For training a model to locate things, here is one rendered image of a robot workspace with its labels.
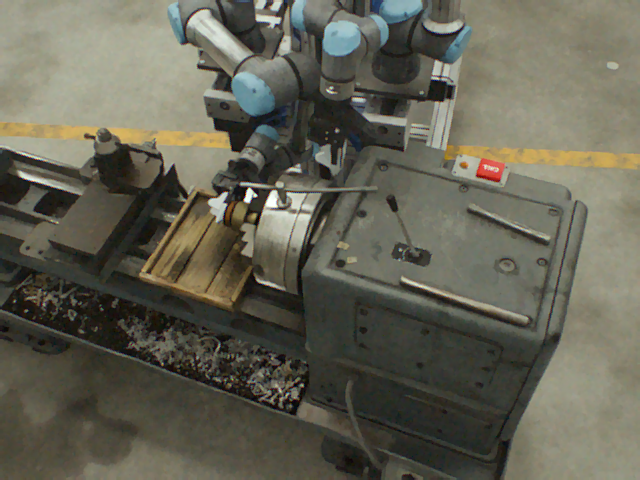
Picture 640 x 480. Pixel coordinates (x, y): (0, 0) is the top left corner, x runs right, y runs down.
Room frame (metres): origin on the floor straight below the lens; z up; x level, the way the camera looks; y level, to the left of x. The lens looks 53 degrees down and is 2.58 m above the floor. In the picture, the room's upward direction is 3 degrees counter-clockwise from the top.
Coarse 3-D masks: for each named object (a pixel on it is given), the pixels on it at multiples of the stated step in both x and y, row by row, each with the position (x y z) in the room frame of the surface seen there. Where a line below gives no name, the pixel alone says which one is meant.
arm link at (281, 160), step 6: (276, 150) 1.52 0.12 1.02; (282, 150) 1.52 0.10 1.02; (276, 156) 1.49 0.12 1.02; (282, 156) 1.49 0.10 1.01; (276, 162) 1.48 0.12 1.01; (282, 162) 1.48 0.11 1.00; (288, 162) 1.49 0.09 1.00; (264, 168) 1.44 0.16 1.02; (270, 168) 1.45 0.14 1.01; (276, 168) 1.46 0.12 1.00; (282, 168) 1.47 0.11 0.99; (288, 168) 1.48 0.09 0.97; (258, 174) 1.45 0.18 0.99; (264, 174) 1.44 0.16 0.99; (270, 174) 1.45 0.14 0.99; (264, 180) 1.44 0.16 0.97
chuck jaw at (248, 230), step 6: (246, 222) 1.17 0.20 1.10; (246, 228) 1.15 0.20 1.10; (252, 228) 1.15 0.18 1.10; (246, 234) 1.13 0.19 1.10; (252, 234) 1.13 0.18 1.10; (246, 240) 1.11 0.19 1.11; (252, 240) 1.11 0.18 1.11; (246, 246) 1.09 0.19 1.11; (252, 246) 1.09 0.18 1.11; (246, 252) 1.07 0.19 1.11; (252, 252) 1.07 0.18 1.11; (246, 258) 1.06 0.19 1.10; (252, 264) 1.05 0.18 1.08; (258, 264) 1.03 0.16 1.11; (258, 270) 1.03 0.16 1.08
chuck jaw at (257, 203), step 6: (276, 174) 1.27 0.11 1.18; (288, 174) 1.25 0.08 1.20; (294, 174) 1.25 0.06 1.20; (270, 180) 1.24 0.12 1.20; (276, 180) 1.23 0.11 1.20; (258, 192) 1.23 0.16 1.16; (264, 192) 1.22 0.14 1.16; (252, 198) 1.23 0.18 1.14; (258, 198) 1.22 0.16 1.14; (264, 198) 1.21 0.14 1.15; (252, 204) 1.21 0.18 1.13; (258, 204) 1.21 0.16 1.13; (264, 204) 1.20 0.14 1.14; (252, 210) 1.20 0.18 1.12; (258, 210) 1.20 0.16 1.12
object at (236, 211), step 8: (232, 200) 1.25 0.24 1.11; (232, 208) 1.21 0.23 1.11; (240, 208) 1.21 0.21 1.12; (248, 208) 1.21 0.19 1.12; (224, 216) 1.20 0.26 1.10; (232, 216) 1.19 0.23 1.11; (240, 216) 1.19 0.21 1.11; (248, 216) 1.19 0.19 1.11; (256, 216) 1.19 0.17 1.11; (224, 224) 1.19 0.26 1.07; (232, 224) 1.18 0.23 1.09; (240, 224) 1.17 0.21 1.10; (256, 224) 1.20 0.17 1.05
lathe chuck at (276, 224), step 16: (288, 176) 1.22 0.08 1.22; (304, 176) 1.23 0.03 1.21; (272, 192) 1.16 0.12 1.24; (288, 192) 1.16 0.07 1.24; (272, 208) 1.12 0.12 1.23; (288, 208) 1.11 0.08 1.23; (272, 224) 1.08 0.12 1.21; (288, 224) 1.07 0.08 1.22; (256, 240) 1.06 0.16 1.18; (272, 240) 1.05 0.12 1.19; (288, 240) 1.04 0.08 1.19; (256, 256) 1.03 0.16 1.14; (272, 256) 1.02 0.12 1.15; (272, 272) 1.01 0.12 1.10
